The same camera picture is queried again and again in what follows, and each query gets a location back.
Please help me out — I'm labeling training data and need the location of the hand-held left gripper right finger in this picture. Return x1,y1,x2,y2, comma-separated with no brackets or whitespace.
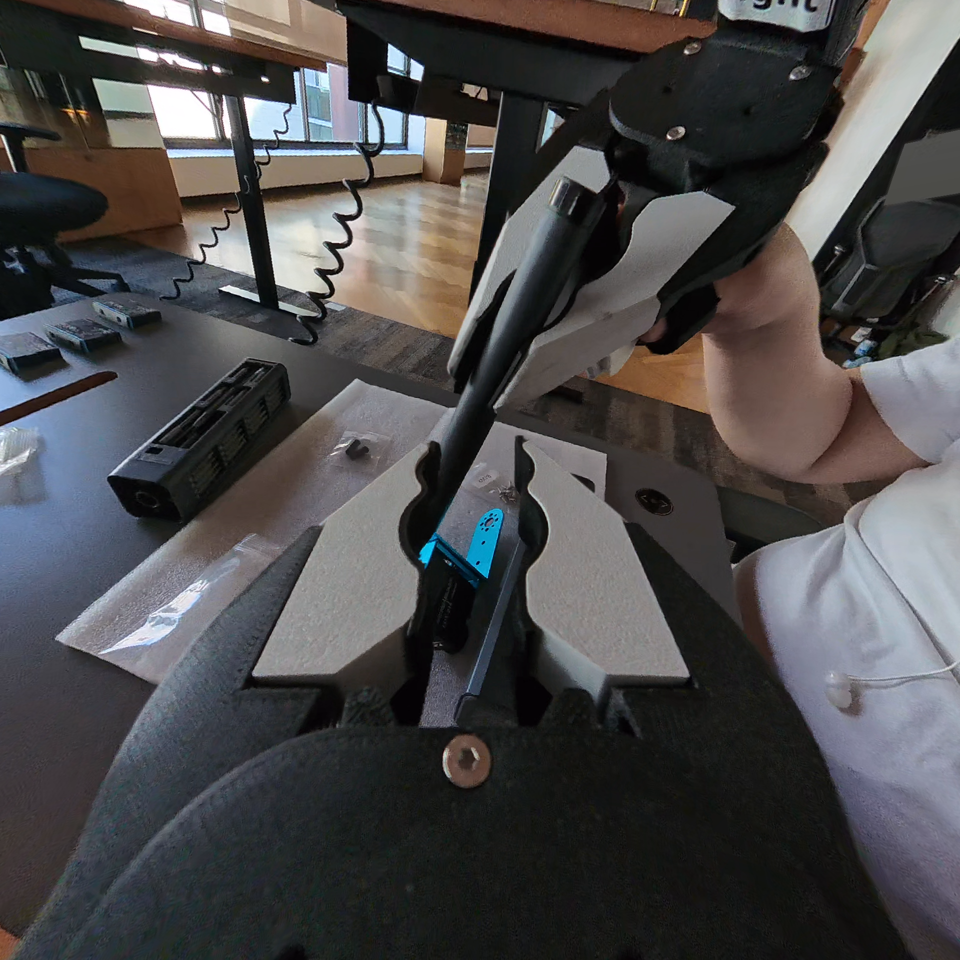
495,437,691,727

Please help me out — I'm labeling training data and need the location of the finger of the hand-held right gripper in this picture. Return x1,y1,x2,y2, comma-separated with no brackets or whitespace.
493,191,740,411
447,146,620,393

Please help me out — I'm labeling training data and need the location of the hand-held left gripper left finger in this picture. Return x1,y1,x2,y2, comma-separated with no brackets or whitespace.
251,441,445,725

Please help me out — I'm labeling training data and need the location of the black electric screwdriver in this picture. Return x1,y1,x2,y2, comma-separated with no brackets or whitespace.
427,174,605,545

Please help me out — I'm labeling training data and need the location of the blue bracket servo assembly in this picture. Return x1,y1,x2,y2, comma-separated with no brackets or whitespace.
408,507,505,655

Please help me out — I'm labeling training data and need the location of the clear bag of silver screws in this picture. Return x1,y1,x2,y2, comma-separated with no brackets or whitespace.
465,442,526,505

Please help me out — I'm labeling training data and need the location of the clear bag of black parts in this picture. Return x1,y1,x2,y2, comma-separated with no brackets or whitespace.
330,429,391,466

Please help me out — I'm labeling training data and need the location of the person's right forearm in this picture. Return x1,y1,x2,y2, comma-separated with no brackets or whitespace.
701,300,935,485

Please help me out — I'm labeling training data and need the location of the wooden top standing desk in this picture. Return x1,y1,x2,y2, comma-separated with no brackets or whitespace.
333,0,721,279
0,0,350,339

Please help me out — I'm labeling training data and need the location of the grey desk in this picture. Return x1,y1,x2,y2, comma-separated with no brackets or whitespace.
0,296,744,939

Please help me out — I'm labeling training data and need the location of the person's right hand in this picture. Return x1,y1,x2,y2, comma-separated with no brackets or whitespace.
643,221,822,354

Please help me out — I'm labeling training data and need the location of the white foam sheet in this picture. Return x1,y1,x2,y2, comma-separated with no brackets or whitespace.
56,378,609,725

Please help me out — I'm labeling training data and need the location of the empty clear plastic bag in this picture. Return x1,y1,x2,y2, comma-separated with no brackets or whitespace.
97,534,282,657

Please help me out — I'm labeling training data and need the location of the black mesh office chair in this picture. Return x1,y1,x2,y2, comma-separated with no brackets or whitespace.
716,486,826,564

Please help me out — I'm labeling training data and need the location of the black screwdriver bit case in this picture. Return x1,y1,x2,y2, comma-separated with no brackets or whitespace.
107,358,292,525

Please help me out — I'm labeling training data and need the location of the person's white shirt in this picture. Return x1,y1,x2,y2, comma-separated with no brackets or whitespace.
731,337,960,960

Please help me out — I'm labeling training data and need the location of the small black teal-edged box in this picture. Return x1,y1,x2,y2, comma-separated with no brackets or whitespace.
43,318,123,354
0,332,63,375
92,299,164,330

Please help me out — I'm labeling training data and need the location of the large window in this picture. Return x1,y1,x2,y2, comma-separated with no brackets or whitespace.
75,0,421,151

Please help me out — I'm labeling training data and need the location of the crumpled clear plastic wrap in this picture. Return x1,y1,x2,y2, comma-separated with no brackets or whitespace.
0,426,40,477

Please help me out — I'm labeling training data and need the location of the wooden cabinet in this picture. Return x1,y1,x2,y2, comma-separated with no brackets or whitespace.
0,146,185,245

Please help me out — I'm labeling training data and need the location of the black coiled cable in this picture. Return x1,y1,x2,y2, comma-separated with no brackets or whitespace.
159,101,295,303
300,101,385,345

